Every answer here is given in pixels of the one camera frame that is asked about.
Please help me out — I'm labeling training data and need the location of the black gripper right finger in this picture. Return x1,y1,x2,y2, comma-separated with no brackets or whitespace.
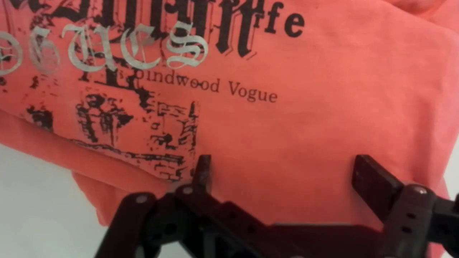
351,153,459,258

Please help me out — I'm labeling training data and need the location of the coral printed cloth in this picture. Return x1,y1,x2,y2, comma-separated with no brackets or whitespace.
0,0,459,258

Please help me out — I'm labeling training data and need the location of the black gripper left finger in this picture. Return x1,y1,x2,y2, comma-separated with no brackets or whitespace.
93,153,227,258

